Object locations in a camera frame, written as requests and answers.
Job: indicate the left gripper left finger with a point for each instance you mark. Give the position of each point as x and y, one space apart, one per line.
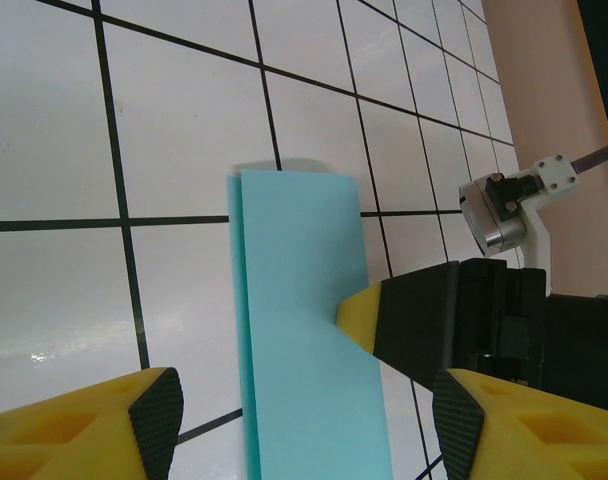
74 430

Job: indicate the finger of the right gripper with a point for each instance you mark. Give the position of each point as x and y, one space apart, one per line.
414 325

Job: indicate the teal cloth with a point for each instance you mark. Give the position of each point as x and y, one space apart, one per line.
304 300

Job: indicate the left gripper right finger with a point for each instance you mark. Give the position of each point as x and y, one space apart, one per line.
534 435

